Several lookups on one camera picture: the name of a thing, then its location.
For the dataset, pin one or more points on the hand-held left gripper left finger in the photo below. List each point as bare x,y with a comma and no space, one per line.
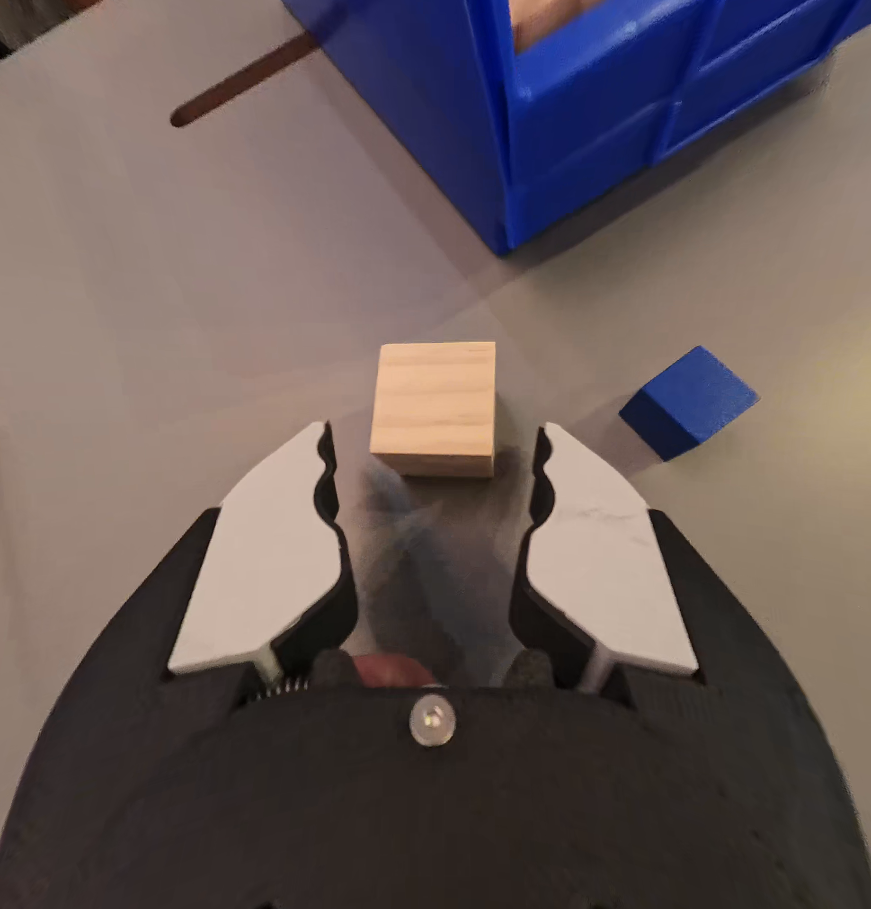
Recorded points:
265,554

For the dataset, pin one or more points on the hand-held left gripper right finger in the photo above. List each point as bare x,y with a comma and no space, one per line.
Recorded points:
599,561

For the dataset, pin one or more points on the plain wooden cube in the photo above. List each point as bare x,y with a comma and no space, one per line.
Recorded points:
542,21
432,401

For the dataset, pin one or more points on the blue plastic bin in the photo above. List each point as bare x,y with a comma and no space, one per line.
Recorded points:
421,106

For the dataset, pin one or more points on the small blue wooden cube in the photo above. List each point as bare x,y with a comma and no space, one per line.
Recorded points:
687,405

